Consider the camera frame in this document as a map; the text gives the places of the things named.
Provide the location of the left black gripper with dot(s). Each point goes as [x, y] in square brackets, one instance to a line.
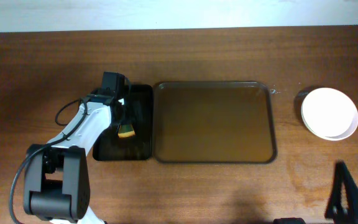
[124, 115]

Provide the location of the orange green sponge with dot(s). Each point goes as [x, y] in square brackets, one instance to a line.
[126, 131]

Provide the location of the white plate front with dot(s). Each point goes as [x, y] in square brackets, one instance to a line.
[326, 95]

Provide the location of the white plate with ketchup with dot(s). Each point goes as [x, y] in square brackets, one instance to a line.
[333, 122]

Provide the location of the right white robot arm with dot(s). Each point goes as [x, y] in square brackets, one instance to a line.
[342, 205]

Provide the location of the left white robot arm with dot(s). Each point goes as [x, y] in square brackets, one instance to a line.
[56, 180]

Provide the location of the small black tray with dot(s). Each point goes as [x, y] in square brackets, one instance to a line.
[139, 113]

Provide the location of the large brown tray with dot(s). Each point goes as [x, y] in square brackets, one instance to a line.
[213, 123]

